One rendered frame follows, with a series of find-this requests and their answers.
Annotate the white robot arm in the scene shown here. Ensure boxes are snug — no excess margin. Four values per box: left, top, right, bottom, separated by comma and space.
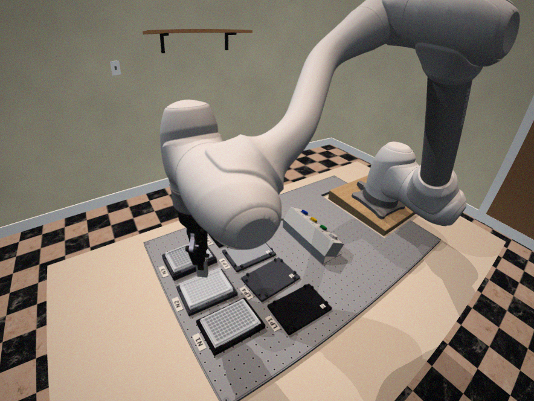
160, 0, 520, 250

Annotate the white button panel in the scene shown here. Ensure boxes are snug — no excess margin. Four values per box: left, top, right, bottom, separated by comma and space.
281, 207, 344, 265

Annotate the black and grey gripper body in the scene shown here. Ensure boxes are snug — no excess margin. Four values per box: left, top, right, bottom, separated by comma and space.
178, 211, 202, 242

